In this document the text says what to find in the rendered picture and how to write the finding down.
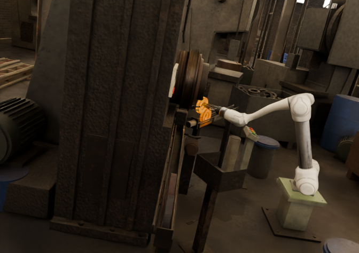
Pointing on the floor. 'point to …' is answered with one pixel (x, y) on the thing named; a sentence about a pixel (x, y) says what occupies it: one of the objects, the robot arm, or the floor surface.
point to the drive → (38, 118)
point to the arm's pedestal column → (291, 220)
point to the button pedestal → (247, 150)
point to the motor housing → (187, 164)
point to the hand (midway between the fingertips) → (202, 103)
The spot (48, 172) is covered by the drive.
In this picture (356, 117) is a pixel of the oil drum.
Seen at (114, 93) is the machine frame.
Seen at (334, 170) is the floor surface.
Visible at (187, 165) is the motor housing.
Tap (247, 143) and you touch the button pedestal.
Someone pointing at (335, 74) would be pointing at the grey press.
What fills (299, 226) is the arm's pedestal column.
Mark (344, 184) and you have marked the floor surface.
